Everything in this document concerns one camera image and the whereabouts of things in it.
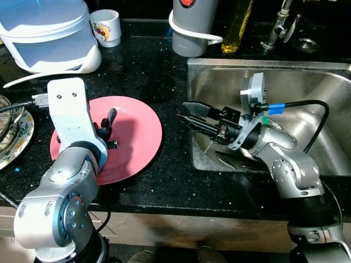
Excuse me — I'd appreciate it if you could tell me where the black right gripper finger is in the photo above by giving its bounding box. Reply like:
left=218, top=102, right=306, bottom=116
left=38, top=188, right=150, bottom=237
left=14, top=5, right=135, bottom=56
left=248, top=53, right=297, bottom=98
left=182, top=101, right=221, bottom=119
left=176, top=113, right=228, bottom=143

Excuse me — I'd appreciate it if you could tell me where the steel kitchen sink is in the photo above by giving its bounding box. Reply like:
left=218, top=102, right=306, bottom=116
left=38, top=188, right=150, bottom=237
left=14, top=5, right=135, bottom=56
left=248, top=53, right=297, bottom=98
left=186, top=57, right=351, bottom=174

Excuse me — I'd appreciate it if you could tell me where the pink plate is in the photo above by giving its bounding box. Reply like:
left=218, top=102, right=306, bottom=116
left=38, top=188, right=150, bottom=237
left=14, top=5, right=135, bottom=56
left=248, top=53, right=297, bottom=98
left=49, top=95, right=164, bottom=186

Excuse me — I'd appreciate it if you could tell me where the patterned white plate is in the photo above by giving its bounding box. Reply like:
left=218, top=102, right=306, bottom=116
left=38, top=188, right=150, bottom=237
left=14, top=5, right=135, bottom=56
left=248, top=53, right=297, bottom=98
left=0, top=106, right=36, bottom=171

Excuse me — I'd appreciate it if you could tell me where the yellow oil bottle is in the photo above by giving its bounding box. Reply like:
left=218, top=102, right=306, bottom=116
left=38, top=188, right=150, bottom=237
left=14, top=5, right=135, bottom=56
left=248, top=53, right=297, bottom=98
left=220, top=0, right=254, bottom=55

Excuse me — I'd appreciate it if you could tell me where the white printed cup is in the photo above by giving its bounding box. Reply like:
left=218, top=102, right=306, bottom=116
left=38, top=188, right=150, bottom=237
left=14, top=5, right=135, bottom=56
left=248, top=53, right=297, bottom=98
left=89, top=9, right=123, bottom=48

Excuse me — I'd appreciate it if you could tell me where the white stacked food container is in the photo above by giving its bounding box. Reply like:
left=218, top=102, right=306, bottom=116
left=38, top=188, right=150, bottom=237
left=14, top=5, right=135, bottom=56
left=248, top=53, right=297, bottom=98
left=0, top=0, right=103, bottom=75

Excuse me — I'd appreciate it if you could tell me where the steel faucet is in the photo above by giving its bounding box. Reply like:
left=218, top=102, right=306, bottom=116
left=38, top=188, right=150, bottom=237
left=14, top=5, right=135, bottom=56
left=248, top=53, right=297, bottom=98
left=260, top=0, right=295, bottom=52

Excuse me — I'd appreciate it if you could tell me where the grey robot left foot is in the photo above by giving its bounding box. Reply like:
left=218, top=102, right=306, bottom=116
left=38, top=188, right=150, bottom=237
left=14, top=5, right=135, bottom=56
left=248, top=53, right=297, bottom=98
left=126, top=249, right=158, bottom=263

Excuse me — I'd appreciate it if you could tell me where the grey robot foot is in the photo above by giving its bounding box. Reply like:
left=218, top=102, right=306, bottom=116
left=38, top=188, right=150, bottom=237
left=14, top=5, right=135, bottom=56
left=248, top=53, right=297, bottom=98
left=126, top=249, right=158, bottom=263
left=196, top=246, right=229, bottom=263

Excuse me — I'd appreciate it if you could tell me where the grey robot right foot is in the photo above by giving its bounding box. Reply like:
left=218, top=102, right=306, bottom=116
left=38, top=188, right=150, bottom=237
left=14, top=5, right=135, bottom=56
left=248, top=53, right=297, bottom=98
left=196, top=246, right=229, bottom=263

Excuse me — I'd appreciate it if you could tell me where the black floor mat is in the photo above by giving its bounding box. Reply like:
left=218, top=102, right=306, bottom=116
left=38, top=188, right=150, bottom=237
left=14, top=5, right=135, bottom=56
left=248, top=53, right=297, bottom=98
left=104, top=244, right=297, bottom=263

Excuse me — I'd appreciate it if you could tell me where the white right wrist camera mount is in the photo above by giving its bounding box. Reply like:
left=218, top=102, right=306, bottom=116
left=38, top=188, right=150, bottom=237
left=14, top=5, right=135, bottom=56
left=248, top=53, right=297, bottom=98
left=227, top=72, right=270, bottom=152

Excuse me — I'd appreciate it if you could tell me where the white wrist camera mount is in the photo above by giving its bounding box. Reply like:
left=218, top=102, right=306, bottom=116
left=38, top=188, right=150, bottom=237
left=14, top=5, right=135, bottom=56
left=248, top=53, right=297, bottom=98
left=46, top=77, right=109, bottom=166
left=227, top=72, right=270, bottom=152

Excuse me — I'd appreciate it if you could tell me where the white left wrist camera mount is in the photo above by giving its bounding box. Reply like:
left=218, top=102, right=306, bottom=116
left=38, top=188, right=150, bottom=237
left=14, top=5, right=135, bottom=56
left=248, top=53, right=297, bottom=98
left=46, top=77, right=109, bottom=166

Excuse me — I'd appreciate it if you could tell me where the white power cord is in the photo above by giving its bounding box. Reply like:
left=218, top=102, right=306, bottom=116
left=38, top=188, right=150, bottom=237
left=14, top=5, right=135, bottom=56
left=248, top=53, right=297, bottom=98
left=168, top=9, right=224, bottom=46

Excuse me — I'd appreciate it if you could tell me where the steel drain ring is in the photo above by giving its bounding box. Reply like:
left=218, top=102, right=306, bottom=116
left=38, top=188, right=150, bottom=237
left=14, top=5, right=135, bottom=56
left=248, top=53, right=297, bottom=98
left=291, top=36, right=321, bottom=54

